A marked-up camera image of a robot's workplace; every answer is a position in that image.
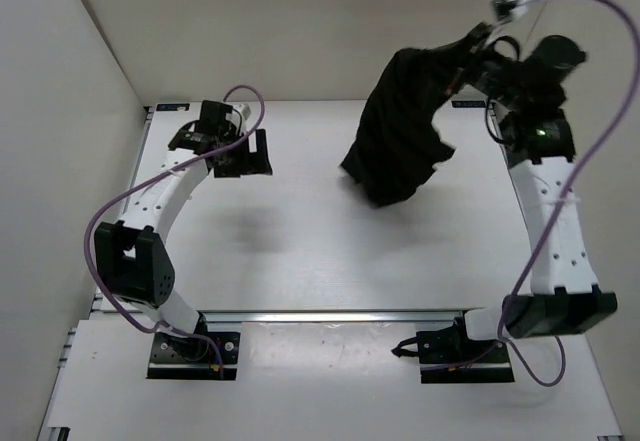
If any left table label sticker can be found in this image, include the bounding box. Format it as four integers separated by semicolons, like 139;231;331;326
155;103;190;112

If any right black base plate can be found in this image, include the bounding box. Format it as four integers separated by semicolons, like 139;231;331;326
391;317;515;385

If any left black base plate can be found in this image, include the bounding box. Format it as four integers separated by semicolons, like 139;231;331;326
147;329;241;381

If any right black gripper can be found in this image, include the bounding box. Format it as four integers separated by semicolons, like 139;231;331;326
411;25;531;113

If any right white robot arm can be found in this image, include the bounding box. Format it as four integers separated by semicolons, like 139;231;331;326
446;23;618;362

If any right table label sticker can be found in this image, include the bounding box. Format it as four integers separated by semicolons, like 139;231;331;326
451;100;486;109

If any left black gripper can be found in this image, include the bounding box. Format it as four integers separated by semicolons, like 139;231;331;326
217;126;274;177

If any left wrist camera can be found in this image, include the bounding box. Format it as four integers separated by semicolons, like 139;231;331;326
230;103;251;129

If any black pleated skirt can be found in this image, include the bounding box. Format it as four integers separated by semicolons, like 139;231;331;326
340;37;472;208

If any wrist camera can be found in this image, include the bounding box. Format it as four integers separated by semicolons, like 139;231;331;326
230;103;251;129
490;0;538;25

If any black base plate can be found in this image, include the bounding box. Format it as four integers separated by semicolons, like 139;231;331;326
391;317;515;385
147;329;241;381

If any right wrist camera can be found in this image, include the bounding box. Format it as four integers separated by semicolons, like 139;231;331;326
490;0;538;25

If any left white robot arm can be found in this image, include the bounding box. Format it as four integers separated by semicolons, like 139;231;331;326
94;100;273;359

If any table label sticker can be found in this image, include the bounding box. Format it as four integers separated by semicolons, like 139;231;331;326
451;100;486;109
155;103;190;112

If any aluminium rail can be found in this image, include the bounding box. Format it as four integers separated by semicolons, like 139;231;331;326
204;310;464;324

